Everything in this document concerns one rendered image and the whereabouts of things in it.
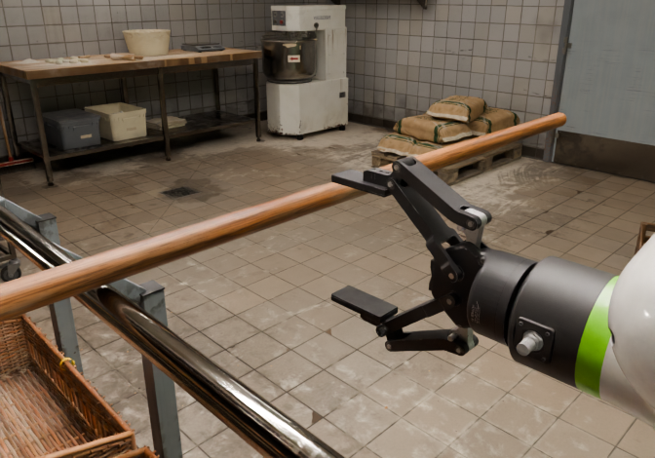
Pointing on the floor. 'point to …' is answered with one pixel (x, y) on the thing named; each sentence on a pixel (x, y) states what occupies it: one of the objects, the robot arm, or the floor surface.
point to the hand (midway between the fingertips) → (348, 239)
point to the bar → (160, 352)
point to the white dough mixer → (306, 69)
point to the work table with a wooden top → (182, 60)
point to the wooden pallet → (460, 163)
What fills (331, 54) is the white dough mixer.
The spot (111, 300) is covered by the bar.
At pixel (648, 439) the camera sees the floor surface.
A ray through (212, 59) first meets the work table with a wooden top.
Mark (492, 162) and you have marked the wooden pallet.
